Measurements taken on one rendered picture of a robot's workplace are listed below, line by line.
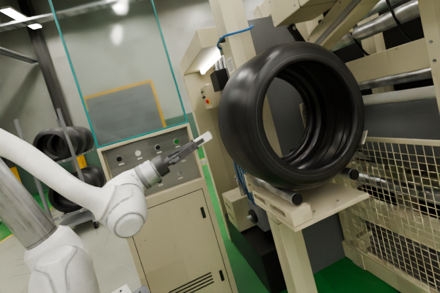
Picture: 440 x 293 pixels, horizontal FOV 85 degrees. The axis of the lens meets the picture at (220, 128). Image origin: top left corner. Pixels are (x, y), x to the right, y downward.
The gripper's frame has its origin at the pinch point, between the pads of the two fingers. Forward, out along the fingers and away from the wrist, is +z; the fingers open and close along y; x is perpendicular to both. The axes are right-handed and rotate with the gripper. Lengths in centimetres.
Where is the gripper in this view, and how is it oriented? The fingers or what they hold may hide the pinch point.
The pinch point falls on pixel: (203, 138)
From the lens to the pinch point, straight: 92.0
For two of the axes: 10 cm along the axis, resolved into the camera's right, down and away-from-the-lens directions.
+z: 8.2, -5.2, 2.4
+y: -2.8, -0.1, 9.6
